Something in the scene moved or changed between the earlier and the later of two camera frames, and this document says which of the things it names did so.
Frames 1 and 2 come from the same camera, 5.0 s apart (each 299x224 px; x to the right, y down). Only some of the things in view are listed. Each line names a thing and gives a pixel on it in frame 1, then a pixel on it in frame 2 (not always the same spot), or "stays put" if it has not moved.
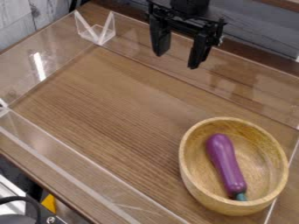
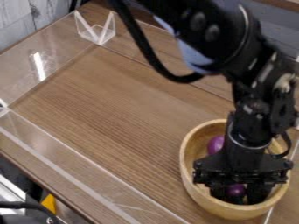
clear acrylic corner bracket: x=97 y=33 stays put
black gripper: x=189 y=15 -> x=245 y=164
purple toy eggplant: x=220 y=153 stays put
